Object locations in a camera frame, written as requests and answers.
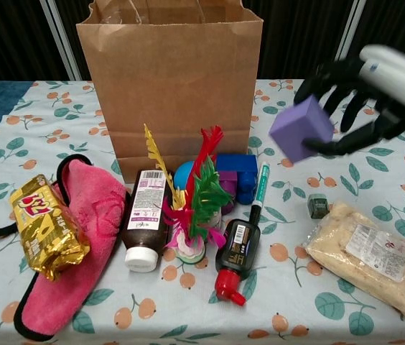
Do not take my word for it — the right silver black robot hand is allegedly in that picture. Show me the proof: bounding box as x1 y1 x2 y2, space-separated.
294 45 405 157

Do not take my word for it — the purple foam cube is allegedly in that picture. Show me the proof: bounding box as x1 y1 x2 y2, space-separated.
268 95 335 165

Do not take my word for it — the brown paper bag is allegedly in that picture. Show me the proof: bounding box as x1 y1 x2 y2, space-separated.
75 0 264 184

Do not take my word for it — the black curtain partition panel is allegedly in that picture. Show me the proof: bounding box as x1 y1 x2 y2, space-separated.
50 0 96 82
256 0 360 81
0 0 78 83
331 0 405 82

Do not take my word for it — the small green box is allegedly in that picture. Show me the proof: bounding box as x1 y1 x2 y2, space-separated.
307 193 330 219

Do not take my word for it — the green white marker pen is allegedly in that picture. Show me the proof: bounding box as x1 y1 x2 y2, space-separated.
248 161 272 224

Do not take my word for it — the beige vacuum food pack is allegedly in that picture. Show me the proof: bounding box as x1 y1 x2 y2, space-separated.
304 201 405 324

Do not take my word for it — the blue toy building block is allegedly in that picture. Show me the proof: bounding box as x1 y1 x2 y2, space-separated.
215 153 259 205

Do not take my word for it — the purple toy building block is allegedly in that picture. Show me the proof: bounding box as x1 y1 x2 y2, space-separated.
218 169 241 216

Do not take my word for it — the floral print tablecloth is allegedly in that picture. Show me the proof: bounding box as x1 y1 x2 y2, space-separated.
0 78 405 345

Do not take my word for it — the black bottle red cap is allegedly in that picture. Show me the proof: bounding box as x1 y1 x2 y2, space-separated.
215 218 262 306

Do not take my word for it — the blue ball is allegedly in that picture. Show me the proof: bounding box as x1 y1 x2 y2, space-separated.
173 161 198 191

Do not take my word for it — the brown bottle white cap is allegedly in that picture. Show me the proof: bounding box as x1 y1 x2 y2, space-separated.
124 169 169 273

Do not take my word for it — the pink cloth black trim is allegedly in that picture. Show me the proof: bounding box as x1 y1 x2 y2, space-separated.
0 153 131 341

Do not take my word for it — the gold foil snack pack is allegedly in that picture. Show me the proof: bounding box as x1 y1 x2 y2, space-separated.
9 174 91 282

